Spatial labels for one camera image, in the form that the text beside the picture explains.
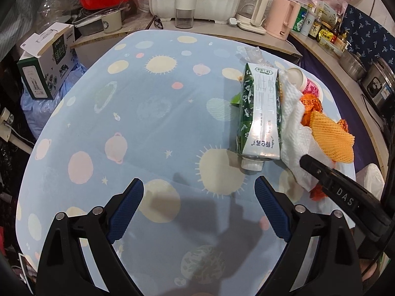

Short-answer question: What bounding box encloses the clear plastic bottle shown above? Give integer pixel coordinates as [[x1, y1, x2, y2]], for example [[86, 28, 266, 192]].
[[37, 0, 73, 27]]

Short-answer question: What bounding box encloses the pink electric kettle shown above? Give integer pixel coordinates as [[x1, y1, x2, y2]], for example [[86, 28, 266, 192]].
[[264, 0, 302, 40]]

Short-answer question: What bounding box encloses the white round cup lid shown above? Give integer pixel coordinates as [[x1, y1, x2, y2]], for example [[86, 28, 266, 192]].
[[284, 67, 308, 89]]

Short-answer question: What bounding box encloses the light blue bottle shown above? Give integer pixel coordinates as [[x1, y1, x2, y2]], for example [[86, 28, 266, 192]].
[[300, 11, 316, 37]]

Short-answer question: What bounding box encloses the blue planet print tablecloth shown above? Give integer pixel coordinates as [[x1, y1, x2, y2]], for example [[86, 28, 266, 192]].
[[15, 30, 355, 296]]

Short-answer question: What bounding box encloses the dark purple cloth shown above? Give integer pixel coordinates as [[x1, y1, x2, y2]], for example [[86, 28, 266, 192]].
[[287, 35, 382, 169]]

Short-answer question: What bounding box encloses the orange foam fruit net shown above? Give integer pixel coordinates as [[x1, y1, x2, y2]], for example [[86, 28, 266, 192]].
[[309, 110, 355, 163]]

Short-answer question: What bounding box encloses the yellow seasoning packet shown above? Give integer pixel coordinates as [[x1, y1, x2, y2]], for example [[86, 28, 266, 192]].
[[318, 28, 339, 45]]

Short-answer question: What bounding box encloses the green white milk carton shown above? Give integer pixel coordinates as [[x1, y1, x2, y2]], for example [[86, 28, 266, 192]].
[[236, 62, 283, 171]]

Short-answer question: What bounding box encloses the clear plastic bag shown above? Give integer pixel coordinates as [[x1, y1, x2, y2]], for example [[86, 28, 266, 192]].
[[237, 46, 273, 69]]

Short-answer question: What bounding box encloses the navy printed cloth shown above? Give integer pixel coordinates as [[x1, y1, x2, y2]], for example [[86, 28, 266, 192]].
[[342, 4, 395, 69]]

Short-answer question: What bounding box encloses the white glass kettle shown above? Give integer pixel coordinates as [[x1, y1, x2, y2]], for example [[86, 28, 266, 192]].
[[236, 0, 274, 35]]

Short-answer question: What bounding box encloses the silver rice cooker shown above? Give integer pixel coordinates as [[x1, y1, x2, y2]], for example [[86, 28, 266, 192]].
[[360, 57, 395, 118]]

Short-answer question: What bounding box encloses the white cardboard box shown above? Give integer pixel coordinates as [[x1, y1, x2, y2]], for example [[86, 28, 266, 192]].
[[315, 1, 339, 25]]

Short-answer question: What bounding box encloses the green seasoning packet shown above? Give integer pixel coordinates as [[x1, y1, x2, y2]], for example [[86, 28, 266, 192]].
[[291, 4, 308, 33]]

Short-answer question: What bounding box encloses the white charger cable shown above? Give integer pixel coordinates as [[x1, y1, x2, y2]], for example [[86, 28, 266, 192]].
[[0, 108, 35, 152]]

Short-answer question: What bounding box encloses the white plastic bag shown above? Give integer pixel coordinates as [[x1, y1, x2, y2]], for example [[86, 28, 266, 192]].
[[355, 163, 385, 202]]

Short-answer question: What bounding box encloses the beige mug with spoon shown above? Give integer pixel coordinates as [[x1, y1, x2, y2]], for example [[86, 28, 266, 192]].
[[101, 0, 127, 34]]

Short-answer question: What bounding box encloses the dark sauce bottle white label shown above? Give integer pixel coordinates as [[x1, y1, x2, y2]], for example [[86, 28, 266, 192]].
[[309, 9, 323, 40]]

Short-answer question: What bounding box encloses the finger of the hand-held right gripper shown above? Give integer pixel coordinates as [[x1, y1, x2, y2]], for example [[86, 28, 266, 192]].
[[300, 155, 340, 192]]

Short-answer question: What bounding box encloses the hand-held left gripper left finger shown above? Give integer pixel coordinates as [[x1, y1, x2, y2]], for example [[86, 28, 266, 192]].
[[36, 178, 144, 296]]

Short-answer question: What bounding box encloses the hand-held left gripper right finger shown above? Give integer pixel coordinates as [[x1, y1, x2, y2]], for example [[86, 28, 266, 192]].
[[255, 176, 363, 296]]

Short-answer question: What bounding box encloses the white portable blender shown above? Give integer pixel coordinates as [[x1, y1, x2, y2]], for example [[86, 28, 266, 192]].
[[175, 0, 195, 28]]

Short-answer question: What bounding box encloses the pink white paper cup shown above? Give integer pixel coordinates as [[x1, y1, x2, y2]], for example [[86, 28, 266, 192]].
[[300, 78, 323, 105]]

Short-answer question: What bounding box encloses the dark slim sauce bottle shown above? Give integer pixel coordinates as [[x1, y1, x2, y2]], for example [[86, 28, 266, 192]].
[[332, 12, 343, 35]]

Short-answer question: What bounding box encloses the green cardboard milk box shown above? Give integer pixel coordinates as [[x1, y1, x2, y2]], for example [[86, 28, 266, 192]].
[[17, 23, 76, 100]]

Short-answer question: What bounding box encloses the black tray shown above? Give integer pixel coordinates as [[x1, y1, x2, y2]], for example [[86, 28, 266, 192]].
[[73, 15, 104, 36]]

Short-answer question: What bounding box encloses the white paper towel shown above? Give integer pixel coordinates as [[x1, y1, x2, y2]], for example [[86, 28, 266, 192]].
[[276, 75, 335, 192]]

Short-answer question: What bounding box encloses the blue plastic bag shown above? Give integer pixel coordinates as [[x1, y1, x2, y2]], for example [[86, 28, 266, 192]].
[[20, 61, 87, 140]]

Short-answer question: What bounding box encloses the steel cooking pot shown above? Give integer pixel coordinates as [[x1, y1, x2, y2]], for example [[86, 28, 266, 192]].
[[339, 49, 368, 81]]

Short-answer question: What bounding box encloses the wooden edged counter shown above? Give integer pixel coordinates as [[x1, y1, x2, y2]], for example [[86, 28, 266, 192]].
[[70, 15, 390, 178]]

